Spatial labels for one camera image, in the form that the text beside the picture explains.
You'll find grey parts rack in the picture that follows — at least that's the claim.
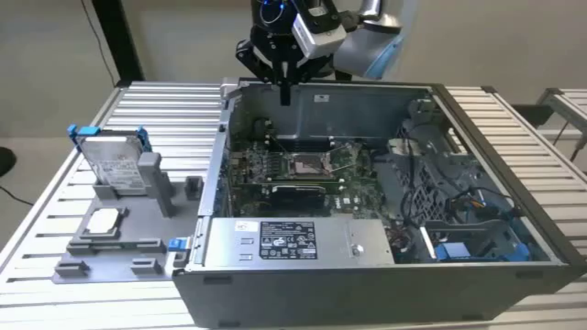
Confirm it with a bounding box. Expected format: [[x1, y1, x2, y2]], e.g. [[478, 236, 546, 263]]
[[51, 151, 205, 285]]

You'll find black block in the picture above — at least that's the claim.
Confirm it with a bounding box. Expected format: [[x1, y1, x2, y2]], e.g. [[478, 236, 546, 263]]
[[510, 102, 555, 131]]

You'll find locking lever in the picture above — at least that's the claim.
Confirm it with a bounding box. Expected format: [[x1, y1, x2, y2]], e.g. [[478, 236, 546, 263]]
[[268, 133, 292, 157]]

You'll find black RAM slot bank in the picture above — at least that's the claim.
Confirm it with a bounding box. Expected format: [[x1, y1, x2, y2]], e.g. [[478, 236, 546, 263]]
[[236, 175, 346, 190], [265, 135, 362, 153]]

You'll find silver CPU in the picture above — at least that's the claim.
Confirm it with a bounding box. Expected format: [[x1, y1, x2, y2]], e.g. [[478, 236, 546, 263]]
[[85, 208, 124, 237]]

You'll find black round base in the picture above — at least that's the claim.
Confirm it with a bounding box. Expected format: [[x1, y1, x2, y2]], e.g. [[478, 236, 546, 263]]
[[0, 146, 19, 177]]

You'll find blue data wire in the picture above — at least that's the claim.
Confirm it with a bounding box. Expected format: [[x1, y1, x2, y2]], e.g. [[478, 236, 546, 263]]
[[480, 197, 524, 221]]

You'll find metal drive cage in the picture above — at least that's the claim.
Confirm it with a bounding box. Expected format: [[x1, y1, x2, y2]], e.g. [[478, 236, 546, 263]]
[[374, 98, 522, 230]]

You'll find green motherboard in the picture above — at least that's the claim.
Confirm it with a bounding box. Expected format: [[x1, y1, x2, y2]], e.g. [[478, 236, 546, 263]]
[[227, 135, 391, 221]]

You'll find open grey PC case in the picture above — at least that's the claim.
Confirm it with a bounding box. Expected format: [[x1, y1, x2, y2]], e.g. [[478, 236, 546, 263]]
[[172, 77, 587, 329]]

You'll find yellow red power wire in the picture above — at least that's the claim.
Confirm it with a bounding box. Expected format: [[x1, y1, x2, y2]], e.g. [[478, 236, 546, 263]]
[[444, 192, 488, 223]]

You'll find silver power supply unit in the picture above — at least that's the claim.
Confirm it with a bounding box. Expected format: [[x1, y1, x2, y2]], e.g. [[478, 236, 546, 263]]
[[201, 217, 396, 267]]

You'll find black graphics card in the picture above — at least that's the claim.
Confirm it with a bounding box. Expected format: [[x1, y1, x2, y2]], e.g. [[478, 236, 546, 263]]
[[233, 181, 344, 210]]

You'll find CPU socket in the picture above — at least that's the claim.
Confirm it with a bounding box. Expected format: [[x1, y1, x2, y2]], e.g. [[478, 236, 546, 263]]
[[284, 153, 336, 179]]

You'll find black upright post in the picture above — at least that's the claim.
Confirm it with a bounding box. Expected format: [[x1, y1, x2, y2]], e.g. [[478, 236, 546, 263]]
[[89, 0, 147, 83]]

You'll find aluminium frame side table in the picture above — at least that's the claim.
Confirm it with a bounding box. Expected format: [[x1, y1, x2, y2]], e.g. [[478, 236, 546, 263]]
[[534, 87, 587, 162]]

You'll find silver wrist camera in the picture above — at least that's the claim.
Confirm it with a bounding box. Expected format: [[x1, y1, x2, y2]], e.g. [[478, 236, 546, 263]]
[[292, 12, 348, 58]]

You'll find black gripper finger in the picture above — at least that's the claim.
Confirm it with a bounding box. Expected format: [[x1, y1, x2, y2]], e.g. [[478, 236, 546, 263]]
[[285, 56, 331, 106], [235, 38, 287, 106]]

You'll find blue case latch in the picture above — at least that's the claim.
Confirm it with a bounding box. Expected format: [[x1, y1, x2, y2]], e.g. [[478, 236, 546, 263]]
[[167, 236, 191, 254]]

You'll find metal socket cover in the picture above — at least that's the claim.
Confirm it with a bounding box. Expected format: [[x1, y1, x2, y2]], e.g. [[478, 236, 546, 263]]
[[327, 141, 364, 172]]

